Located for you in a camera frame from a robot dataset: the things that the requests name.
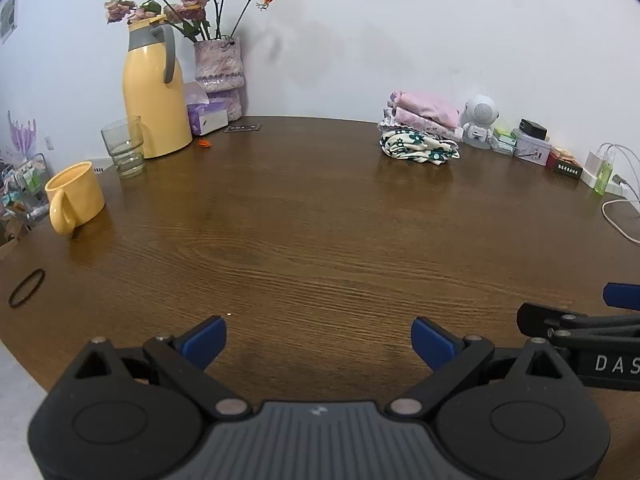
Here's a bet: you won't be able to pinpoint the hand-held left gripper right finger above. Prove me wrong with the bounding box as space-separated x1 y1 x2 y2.
384 317 567 420

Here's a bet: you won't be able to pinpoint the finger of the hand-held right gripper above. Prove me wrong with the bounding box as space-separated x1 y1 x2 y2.
602 282 640 312
516 302 640 352

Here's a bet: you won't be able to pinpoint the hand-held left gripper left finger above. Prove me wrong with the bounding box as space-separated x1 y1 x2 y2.
74 316 252 420

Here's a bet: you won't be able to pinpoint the green transparent bottle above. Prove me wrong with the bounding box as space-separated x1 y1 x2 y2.
594 157 616 196

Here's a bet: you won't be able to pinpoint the dark red box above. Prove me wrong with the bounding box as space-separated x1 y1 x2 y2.
546 152 585 182

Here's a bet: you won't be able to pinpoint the small boxes with black charger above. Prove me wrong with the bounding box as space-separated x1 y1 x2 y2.
513 130 553 165

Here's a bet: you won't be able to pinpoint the small black box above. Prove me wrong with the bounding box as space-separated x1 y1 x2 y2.
519 119 549 141

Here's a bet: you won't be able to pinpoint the yellow mug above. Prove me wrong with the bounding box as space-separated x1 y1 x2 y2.
44 161 107 237

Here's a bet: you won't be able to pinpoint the white green floral folded cloth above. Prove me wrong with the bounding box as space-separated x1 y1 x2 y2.
378 129 462 166

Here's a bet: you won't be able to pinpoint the clear drinking glass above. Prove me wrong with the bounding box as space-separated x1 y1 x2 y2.
101 116 147 180

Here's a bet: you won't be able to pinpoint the white robot toy speaker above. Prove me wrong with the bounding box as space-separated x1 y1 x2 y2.
459 94 502 150

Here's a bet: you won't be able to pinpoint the pink patterned folded cloth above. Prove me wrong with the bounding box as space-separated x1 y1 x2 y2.
378 106 465 142

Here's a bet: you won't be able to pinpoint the purple tissue box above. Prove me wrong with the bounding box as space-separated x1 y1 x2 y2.
183 81 230 137

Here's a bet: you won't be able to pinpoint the yellow thermos jug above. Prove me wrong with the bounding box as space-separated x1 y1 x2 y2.
122 14 194 160

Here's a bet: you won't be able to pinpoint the purple knitted vase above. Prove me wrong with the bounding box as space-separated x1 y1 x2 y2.
193 36 247 122

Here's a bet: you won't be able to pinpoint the purple flower picture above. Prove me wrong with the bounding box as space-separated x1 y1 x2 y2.
6 110 39 161

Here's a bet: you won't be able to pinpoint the red berry twig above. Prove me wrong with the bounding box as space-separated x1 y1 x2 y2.
227 0 276 41

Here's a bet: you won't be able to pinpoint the white cable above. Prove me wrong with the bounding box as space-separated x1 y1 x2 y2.
598 142 640 186
602 198 640 247

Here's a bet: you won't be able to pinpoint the black hair tie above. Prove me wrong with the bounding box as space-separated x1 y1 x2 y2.
8 269 47 309

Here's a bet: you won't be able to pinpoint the wire rack with small items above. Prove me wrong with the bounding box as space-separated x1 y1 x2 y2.
0 152 52 228

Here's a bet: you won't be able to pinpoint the grey wall poster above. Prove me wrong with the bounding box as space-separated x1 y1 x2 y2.
0 0 20 45

